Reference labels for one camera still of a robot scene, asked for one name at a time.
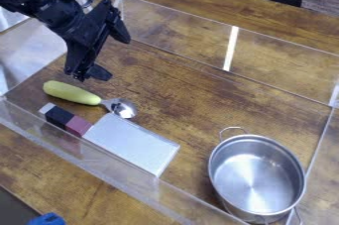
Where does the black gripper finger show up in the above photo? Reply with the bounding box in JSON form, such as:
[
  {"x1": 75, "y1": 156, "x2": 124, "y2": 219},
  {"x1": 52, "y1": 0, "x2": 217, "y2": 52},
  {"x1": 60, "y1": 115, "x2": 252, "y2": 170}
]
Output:
[
  {"x1": 85, "y1": 64, "x2": 112, "y2": 81},
  {"x1": 107, "y1": 15, "x2": 131, "y2": 44}
]

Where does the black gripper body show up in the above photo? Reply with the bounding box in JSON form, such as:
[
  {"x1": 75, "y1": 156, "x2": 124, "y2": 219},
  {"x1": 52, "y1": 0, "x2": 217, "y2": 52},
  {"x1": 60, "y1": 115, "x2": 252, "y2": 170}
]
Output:
[{"x1": 44, "y1": 0, "x2": 119, "y2": 81}]

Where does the spoon with yellow-green handle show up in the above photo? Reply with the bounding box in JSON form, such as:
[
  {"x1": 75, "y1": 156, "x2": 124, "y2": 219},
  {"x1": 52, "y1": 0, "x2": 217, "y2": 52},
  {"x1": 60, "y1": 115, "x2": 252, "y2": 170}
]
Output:
[{"x1": 43, "y1": 80, "x2": 137, "y2": 119}]

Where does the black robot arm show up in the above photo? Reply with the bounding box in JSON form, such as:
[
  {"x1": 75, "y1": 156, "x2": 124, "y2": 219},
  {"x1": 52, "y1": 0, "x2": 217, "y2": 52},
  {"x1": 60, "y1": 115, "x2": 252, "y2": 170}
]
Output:
[{"x1": 0, "y1": 0, "x2": 131, "y2": 81}]

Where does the toy cleaver knife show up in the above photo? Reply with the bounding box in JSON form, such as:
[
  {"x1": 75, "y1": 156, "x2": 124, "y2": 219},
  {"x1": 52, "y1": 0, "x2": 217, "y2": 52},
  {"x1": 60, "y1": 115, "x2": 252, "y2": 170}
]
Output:
[{"x1": 39, "y1": 103, "x2": 180, "y2": 176}]

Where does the blue object at bottom edge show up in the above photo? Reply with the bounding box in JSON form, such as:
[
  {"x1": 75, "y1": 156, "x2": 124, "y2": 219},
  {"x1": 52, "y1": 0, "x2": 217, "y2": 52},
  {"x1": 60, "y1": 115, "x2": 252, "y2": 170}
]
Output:
[{"x1": 27, "y1": 213, "x2": 67, "y2": 225}]

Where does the stainless steel pot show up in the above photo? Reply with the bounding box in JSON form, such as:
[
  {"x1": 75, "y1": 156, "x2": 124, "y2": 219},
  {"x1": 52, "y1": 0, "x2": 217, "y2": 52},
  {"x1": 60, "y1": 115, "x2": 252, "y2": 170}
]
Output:
[{"x1": 208, "y1": 127, "x2": 305, "y2": 225}]

